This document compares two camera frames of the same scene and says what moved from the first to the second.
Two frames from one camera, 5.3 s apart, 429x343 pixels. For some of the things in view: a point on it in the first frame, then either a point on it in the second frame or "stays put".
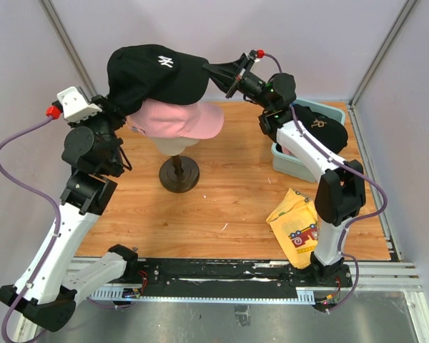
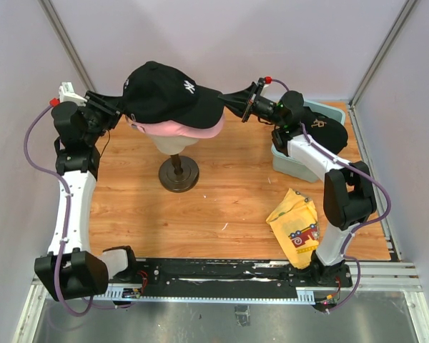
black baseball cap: (139, 73) → (157, 93)
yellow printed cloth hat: (295, 222) stays put
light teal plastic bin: (287, 164) stays put
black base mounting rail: (159, 274) stays put
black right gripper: (229, 75) → (244, 100)
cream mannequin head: (174, 146) stays put
